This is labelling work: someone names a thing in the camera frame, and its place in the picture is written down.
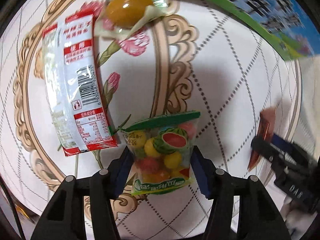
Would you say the brown snack packet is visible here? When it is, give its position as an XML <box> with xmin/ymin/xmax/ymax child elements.
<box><xmin>248</xmin><ymin>107</ymin><xmax>276</xmax><ymax>171</ymax></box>

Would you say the green watermelon gum candy bag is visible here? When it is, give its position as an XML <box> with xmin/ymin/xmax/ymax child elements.
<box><xmin>120</xmin><ymin>111</ymin><xmax>201</xmax><ymax>195</ymax></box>

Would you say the red white long snack packet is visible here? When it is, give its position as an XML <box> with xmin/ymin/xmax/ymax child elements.
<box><xmin>42</xmin><ymin>10</ymin><xmax>117</xmax><ymax>156</ymax></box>

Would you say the blue green cardboard box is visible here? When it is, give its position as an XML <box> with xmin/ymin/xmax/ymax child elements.
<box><xmin>92</xmin><ymin>0</ymin><xmax>315</xmax><ymax>61</ymax></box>

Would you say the vacuum packed braised egg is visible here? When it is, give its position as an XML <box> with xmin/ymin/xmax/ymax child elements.
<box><xmin>93</xmin><ymin>0</ymin><xmax>174</xmax><ymax>41</ymax></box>

